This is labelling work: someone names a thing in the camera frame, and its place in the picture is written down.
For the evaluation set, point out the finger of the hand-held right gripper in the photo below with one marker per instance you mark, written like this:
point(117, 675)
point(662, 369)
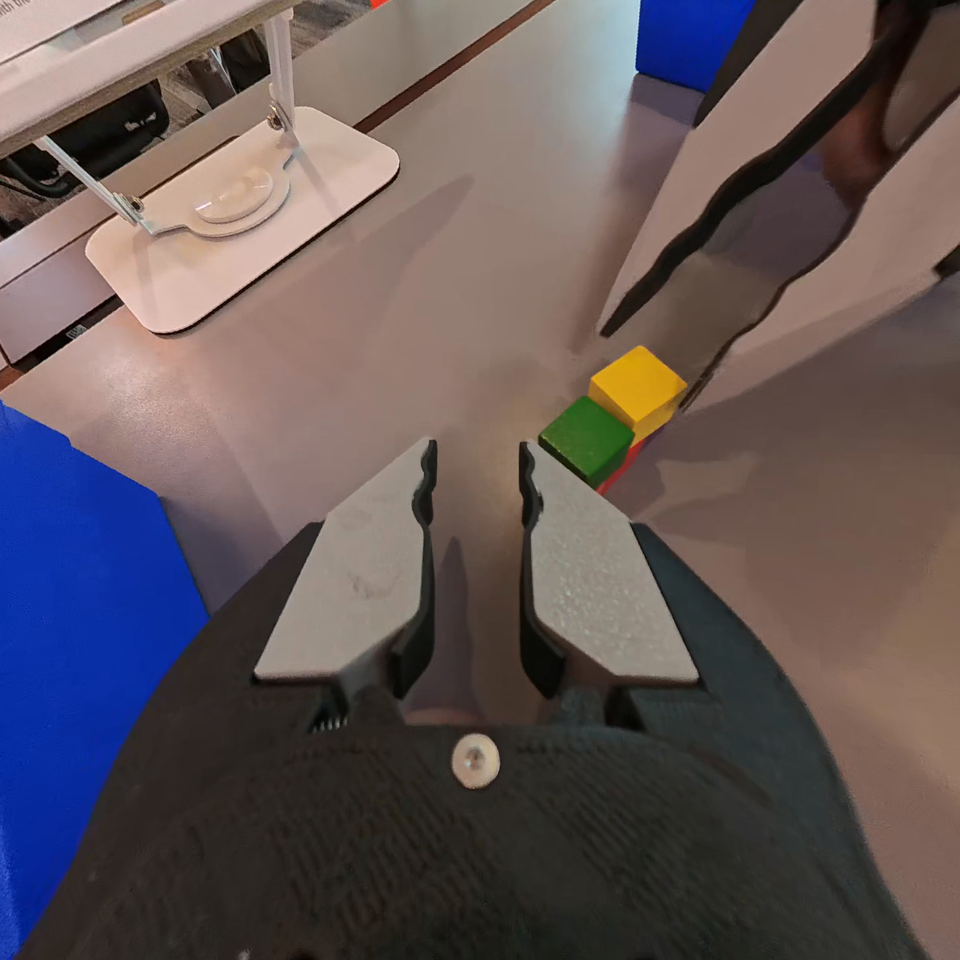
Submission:
point(900, 225)
point(712, 187)

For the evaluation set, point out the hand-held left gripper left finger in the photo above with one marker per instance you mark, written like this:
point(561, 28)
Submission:
point(352, 585)

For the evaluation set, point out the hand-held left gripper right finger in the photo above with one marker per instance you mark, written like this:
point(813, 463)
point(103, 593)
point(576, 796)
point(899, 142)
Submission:
point(600, 592)

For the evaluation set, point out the red wooden cube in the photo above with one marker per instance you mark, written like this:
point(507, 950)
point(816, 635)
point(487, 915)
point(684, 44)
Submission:
point(619, 469)

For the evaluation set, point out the blue plastic bin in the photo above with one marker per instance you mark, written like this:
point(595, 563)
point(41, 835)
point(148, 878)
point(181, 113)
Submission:
point(75, 637)
point(682, 37)

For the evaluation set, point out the green wooden cube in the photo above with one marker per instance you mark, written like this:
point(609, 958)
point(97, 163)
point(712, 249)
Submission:
point(585, 439)

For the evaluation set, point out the yellow wooden cube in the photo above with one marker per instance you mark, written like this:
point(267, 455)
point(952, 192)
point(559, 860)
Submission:
point(637, 386)

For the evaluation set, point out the white document stand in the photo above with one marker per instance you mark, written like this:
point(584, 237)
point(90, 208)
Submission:
point(247, 247)

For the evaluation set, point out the black office chair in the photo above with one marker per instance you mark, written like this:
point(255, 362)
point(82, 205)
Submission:
point(112, 135)

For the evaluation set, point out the printed instruction sheet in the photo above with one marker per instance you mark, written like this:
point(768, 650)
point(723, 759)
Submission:
point(45, 22)

